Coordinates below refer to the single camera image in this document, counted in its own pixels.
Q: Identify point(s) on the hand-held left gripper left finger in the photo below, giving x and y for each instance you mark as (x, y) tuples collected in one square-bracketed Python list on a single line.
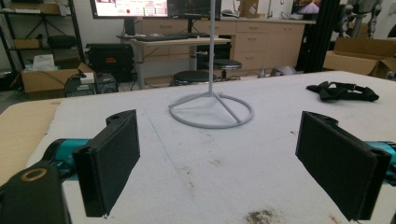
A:
[(107, 161)]

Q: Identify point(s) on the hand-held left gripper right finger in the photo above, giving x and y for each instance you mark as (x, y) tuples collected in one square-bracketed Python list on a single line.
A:
[(336, 161)]

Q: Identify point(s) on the white metal stand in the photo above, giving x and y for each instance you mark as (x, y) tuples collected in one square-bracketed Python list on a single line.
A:
[(212, 105)]

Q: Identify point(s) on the dark computer box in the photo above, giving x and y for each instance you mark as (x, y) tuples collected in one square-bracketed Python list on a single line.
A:
[(90, 85)]

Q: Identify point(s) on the black equipment case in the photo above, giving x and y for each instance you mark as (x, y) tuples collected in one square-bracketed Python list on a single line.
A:
[(109, 60)]

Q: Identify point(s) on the cardboard box with white paper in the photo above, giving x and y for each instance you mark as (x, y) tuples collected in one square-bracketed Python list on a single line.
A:
[(46, 79)]

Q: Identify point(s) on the large open cardboard box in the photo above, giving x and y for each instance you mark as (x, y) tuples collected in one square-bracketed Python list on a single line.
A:
[(362, 57)]

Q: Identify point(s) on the white felt mat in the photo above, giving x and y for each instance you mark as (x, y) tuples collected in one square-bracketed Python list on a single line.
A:
[(218, 161)]

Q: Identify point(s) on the black round stool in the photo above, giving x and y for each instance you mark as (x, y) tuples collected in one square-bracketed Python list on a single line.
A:
[(226, 67), (190, 77)]

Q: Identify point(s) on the wooden desk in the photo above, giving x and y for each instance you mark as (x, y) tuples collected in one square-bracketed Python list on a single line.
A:
[(174, 46)]

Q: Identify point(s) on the black keyboard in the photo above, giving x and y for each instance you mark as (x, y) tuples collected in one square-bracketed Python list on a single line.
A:
[(162, 37)]

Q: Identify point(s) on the wooden drawer cabinet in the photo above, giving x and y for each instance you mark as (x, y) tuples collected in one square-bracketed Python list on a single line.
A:
[(267, 43)]

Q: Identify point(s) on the black metal shelf rack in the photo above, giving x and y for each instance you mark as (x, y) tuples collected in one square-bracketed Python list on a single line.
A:
[(37, 34)]

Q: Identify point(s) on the grey humanoid robot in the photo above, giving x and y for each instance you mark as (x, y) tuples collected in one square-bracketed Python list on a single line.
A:
[(361, 15)]

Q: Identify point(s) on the monitor with bright screen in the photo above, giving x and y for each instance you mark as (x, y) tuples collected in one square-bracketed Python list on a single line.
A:
[(130, 8)]

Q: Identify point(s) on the monitor with dark screen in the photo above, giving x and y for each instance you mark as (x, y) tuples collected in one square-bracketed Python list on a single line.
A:
[(193, 8)]

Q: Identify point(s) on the small cardboard box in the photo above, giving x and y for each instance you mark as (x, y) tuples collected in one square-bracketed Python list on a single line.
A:
[(249, 8)]

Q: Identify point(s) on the black metal frame post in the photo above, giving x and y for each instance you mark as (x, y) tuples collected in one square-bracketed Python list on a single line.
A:
[(317, 37)]

